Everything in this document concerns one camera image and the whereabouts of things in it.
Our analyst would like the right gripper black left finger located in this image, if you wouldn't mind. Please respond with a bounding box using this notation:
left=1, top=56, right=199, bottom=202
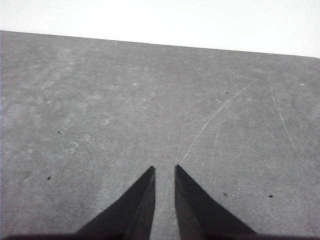
left=74, top=165, right=157, bottom=240

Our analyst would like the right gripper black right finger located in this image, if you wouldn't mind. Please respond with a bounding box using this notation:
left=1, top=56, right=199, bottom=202
left=174, top=164, right=258, bottom=240

